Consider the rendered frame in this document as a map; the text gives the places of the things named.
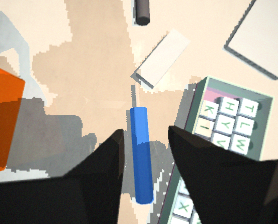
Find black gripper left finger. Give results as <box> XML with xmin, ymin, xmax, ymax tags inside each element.
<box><xmin>0</xmin><ymin>129</ymin><xmax>125</xmax><ymax>224</ymax></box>

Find white keyboard with letter keys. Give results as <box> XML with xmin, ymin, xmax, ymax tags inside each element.
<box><xmin>157</xmin><ymin>75</ymin><xmax>276</xmax><ymax>224</ymax></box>

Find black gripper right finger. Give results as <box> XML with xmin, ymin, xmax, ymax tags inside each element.
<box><xmin>168</xmin><ymin>125</ymin><xmax>278</xmax><ymax>224</ymax></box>

